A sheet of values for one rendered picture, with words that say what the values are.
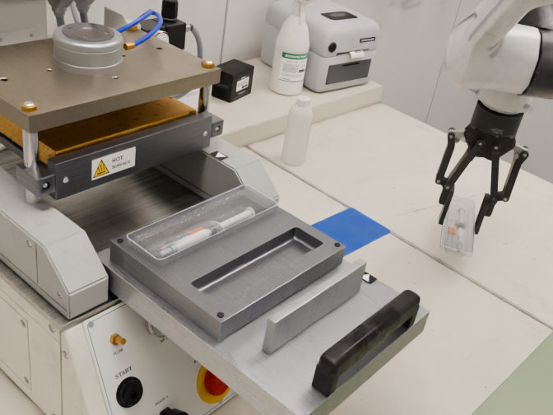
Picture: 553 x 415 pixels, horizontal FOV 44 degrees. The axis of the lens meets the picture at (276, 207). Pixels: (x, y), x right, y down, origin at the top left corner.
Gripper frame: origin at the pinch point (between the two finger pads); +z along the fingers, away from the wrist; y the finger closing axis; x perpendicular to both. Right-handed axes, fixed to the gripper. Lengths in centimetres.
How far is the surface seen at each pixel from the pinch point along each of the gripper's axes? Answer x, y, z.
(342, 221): -0.1, -20.1, 8.8
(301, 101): 17.1, -34.9, -5.0
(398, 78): 132, -21, 27
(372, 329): -59, -12, -18
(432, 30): 145, -14, 11
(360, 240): -4.8, -16.0, 8.7
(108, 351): -60, -38, -5
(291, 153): 15.8, -34.7, 6.3
